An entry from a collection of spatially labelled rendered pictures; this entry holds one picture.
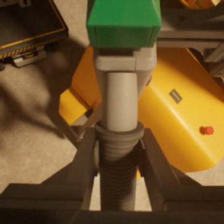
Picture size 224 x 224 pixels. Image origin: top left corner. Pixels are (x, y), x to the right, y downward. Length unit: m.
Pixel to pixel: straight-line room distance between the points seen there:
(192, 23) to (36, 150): 1.42
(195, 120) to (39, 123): 1.19
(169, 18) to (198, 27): 0.03
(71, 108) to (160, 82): 0.65
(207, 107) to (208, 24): 0.70
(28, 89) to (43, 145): 0.50
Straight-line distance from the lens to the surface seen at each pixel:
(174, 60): 0.86
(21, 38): 1.44
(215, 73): 0.26
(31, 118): 1.53
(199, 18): 0.20
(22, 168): 1.52
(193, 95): 0.84
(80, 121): 1.21
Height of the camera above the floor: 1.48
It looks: 70 degrees down
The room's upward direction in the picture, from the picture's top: 52 degrees clockwise
